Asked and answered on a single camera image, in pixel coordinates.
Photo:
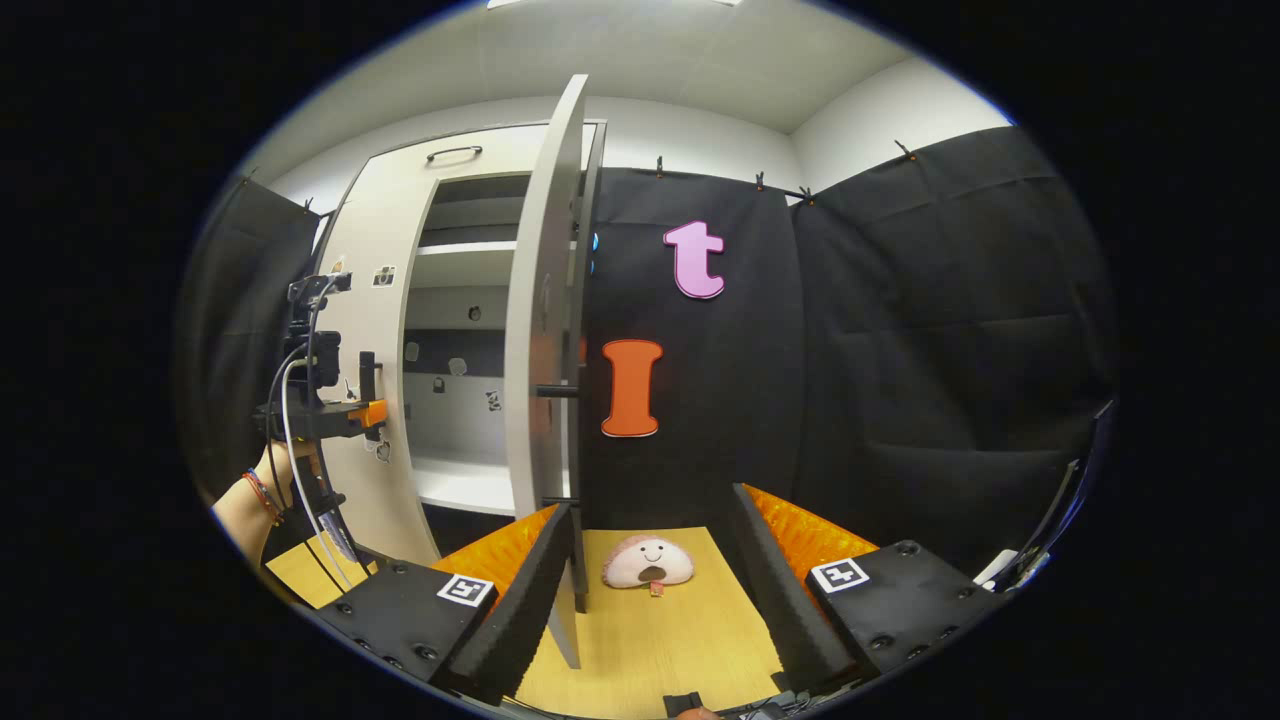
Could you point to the beige cabinet drawer front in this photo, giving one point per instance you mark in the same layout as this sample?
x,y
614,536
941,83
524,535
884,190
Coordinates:
x,y
500,145

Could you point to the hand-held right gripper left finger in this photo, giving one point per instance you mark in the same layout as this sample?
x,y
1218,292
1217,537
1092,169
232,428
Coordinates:
x,y
520,620

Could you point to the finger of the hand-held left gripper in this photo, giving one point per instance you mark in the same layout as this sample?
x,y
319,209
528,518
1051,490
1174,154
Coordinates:
x,y
368,412

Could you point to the black backdrop cloth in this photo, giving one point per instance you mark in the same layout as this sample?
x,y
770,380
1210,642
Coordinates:
x,y
900,350

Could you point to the pink smiling plush toy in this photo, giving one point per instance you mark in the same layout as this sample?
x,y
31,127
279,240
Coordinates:
x,y
650,562

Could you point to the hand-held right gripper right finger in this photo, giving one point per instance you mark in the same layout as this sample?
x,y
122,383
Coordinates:
x,y
775,600

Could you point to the beige door with camera sticker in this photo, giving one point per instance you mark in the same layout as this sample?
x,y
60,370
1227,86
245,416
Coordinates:
x,y
380,320

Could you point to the beige double-door shoe cabinet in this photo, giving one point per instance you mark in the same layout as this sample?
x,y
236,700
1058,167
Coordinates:
x,y
465,262

